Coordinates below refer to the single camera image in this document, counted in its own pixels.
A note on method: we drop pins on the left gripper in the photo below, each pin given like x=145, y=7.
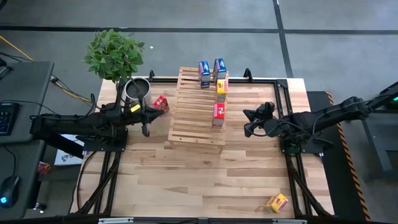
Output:
x=136, y=116

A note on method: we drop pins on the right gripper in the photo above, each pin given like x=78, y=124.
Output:
x=267, y=115

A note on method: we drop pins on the red Froot Loops cereal box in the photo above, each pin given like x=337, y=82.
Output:
x=219, y=113
x=161, y=102

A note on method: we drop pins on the yellow Corn Pops cereal box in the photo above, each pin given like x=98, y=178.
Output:
x=277, y=202
x=221, y=87

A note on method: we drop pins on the blue Frosted Flakes cereal box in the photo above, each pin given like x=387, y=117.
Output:
x=219, y=70
x=204, y=73

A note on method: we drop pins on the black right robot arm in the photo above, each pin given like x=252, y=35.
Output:
x=326, y=119

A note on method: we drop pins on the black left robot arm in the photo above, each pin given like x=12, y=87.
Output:
x=71, y=121

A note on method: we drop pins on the light wooden slatted shelf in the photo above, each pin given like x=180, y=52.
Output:
x=192, y=124

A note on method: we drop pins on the yellow tape tag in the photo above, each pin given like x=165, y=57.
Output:
x=135, y=108

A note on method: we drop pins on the green leafy potted tree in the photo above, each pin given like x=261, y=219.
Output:
x=112, y=56

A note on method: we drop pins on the white printed paper box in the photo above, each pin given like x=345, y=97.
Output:
x=66, y=157

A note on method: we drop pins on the black floor mat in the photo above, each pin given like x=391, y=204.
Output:
x=339, y=174

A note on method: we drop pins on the yellow black hazard tape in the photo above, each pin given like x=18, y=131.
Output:
x=350, y=161

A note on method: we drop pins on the small pink object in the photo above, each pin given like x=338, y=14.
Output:
x=44, y=168

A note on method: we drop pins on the grey metal stand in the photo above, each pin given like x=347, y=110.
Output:
x=377, y=140

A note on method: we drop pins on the grey side desk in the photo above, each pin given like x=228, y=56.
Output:
x=28, y=84

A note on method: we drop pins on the black device green light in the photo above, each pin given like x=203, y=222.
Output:
x=390, y=96

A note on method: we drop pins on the black keyboard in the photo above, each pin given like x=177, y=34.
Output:
x=7, y=119

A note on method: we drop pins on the black computer mouse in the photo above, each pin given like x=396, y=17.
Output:
x=9, y=189

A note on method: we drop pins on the black frame bracket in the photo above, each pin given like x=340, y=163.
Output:
x=151, y=75
x=247, y=74

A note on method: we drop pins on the black aluminium table frame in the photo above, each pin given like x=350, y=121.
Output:
x=264, y=81

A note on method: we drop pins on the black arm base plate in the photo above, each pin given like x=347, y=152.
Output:
x=311, y=147
x=105, y=144

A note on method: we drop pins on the silver metal bracket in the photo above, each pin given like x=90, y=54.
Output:
x=116, y=221
x=289, y=221

